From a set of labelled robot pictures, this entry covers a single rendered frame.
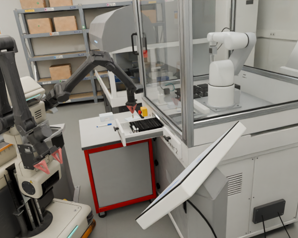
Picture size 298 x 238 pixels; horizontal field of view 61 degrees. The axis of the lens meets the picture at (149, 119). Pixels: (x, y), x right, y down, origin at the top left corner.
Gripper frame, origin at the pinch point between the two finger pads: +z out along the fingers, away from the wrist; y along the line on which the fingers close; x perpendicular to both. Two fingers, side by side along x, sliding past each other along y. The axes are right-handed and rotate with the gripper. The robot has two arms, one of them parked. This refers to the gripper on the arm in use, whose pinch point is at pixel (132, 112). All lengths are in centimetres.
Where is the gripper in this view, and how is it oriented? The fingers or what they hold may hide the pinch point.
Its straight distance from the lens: 197.8
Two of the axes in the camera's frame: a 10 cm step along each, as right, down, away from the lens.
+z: 0.7, 9.1, 4.1
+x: -9.6, -0.5, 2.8
